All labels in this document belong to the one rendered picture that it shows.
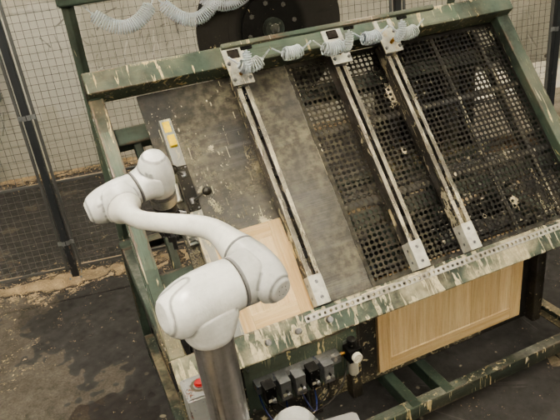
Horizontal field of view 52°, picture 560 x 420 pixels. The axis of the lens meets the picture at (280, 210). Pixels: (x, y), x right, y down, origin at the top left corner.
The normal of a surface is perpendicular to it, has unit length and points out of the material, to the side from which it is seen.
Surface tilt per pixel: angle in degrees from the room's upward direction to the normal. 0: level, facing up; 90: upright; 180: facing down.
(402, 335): 90
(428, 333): 90
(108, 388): 0
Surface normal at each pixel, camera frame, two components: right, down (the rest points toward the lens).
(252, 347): 0.24, -0.29
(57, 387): -0.11, -0.89
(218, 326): 0.58, 0.36
